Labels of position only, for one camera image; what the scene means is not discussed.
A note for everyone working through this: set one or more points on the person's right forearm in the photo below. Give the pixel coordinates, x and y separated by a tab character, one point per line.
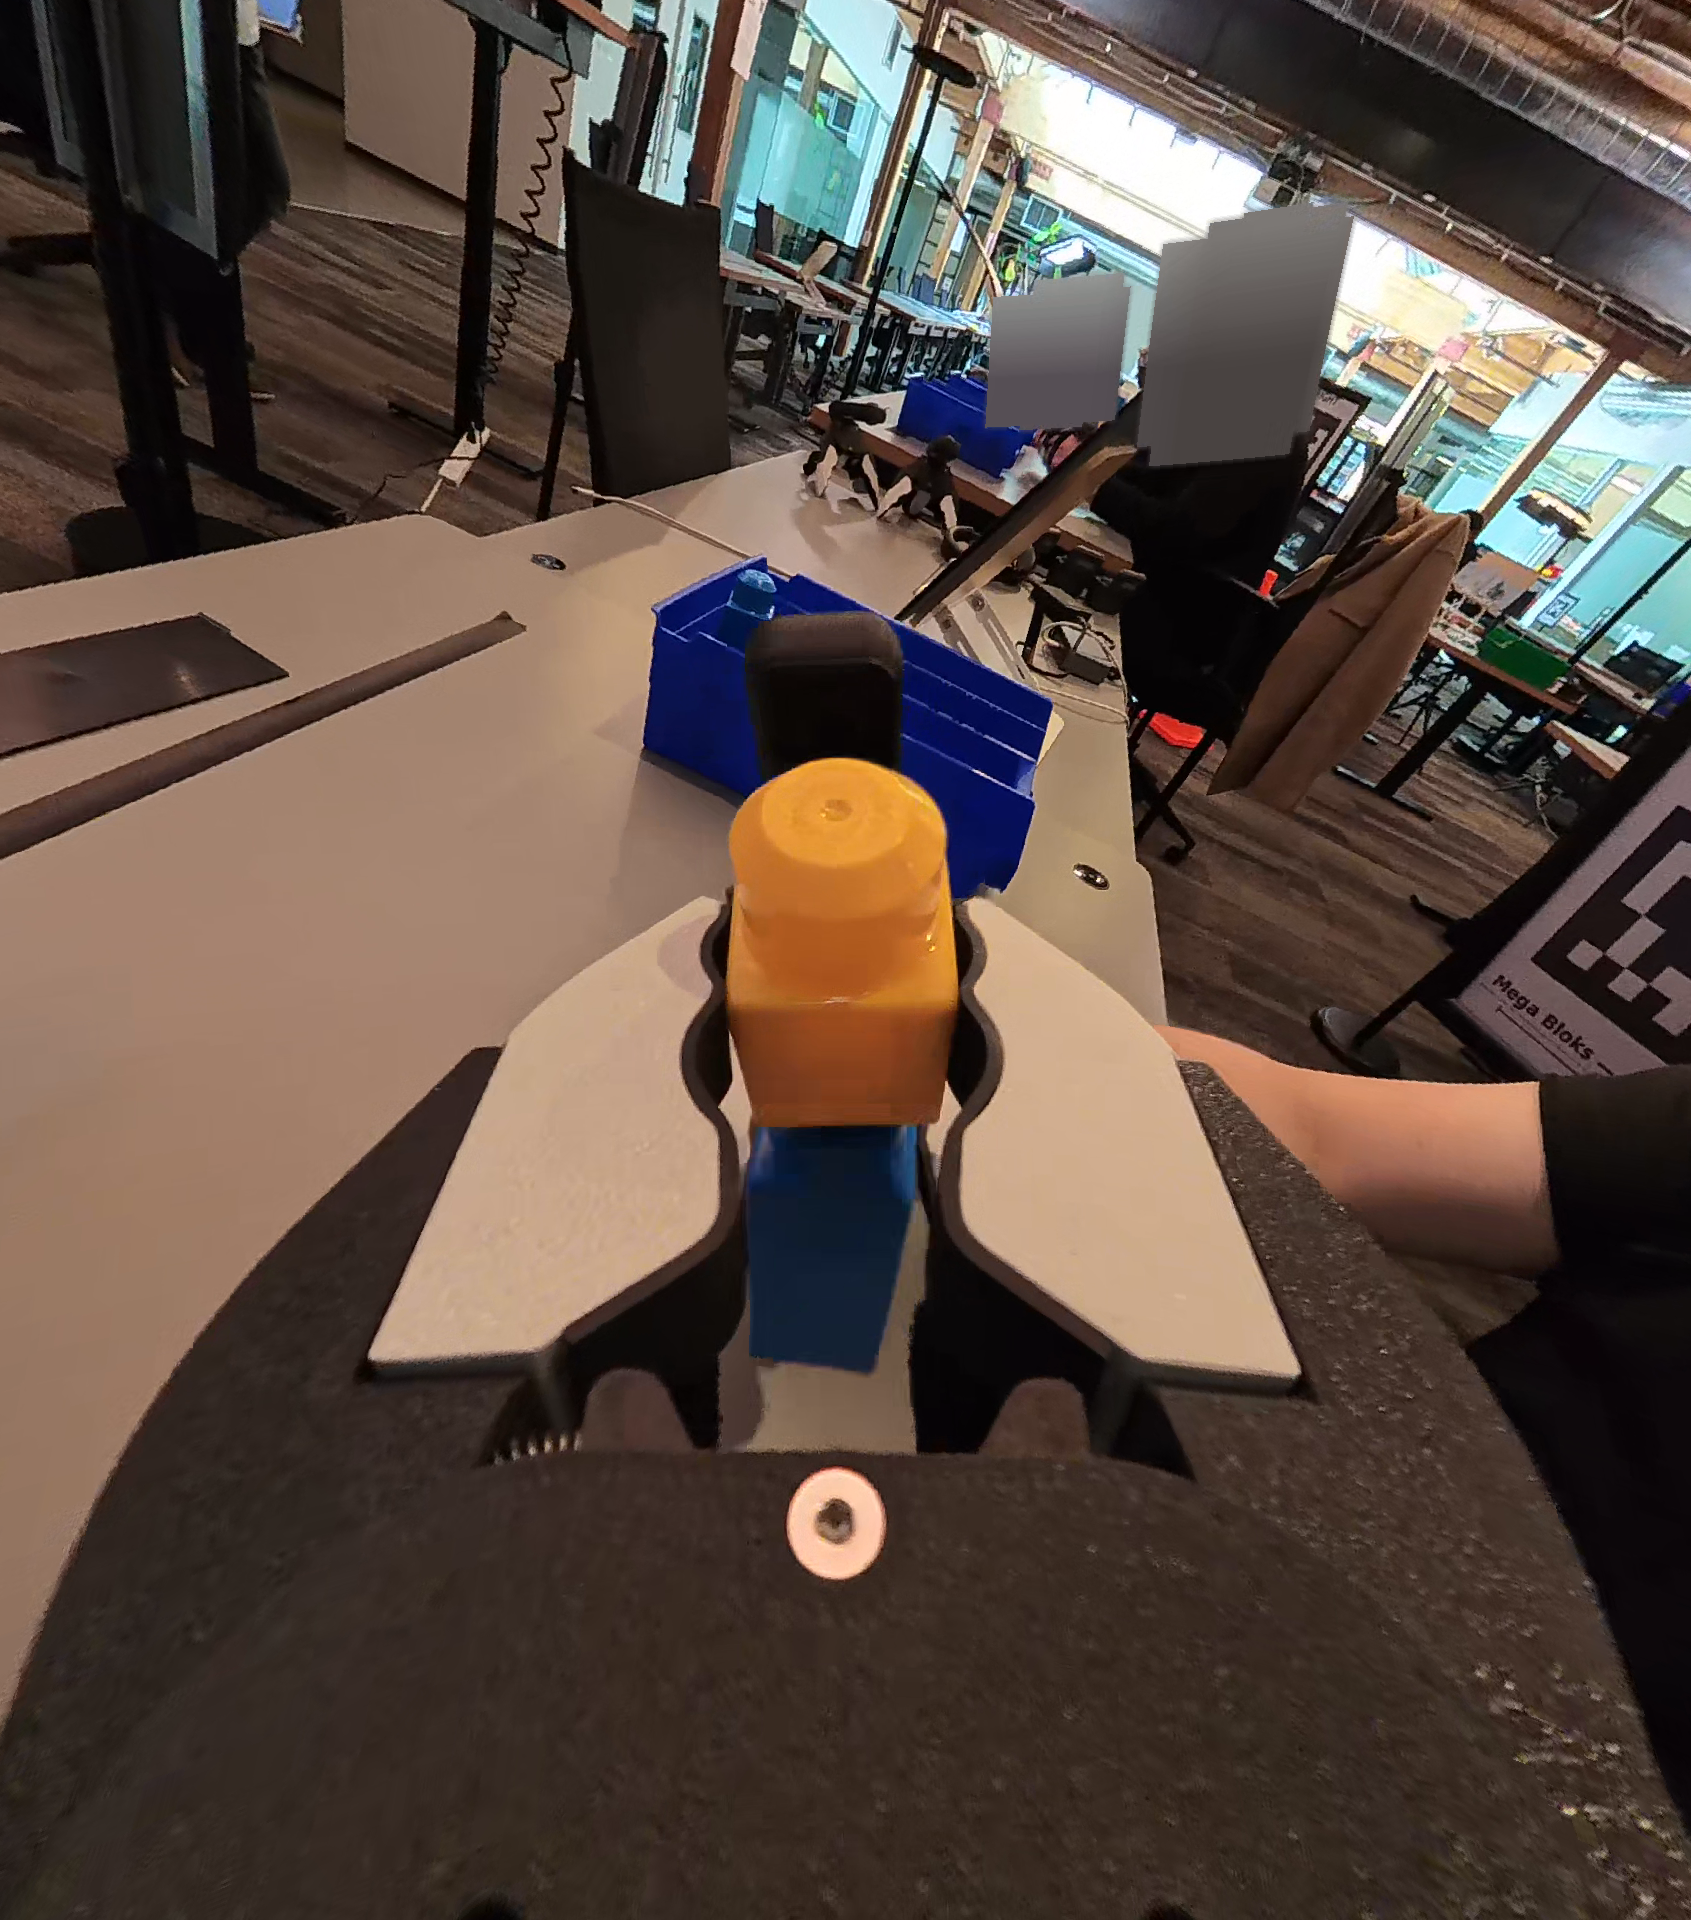
1383	1148

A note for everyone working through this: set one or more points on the marker sign board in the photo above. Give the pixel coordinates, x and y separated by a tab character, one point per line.
1670	928

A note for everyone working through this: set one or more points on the black panel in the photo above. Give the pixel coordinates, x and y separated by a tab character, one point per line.
654	334

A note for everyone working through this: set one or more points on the orange mega block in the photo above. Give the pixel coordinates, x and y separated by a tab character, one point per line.
844	994

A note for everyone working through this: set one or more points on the black flat plate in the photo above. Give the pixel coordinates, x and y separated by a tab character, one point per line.
67	687

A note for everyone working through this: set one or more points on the person's black clothing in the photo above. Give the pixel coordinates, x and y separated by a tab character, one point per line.
1687	1347

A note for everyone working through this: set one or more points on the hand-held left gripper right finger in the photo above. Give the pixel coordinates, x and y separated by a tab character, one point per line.
1107	1181

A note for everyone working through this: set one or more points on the white power strip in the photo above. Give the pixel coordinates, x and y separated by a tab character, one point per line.
464	458

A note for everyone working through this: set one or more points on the green plastic bin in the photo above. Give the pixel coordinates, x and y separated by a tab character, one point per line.
1531	656

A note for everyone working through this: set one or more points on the blue plastic bin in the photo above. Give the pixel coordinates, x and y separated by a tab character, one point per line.
704	707
948	425

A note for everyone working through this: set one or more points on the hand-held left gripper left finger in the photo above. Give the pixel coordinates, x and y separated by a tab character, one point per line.
563	1181

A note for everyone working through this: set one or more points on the standing desk with wooden top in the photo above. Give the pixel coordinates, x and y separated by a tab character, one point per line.
481	226

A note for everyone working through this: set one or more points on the pile of coloured toy bricks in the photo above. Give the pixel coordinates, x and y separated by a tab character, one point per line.
754	596

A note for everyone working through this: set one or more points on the tan coat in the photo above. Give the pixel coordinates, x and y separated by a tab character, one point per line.
1351	664

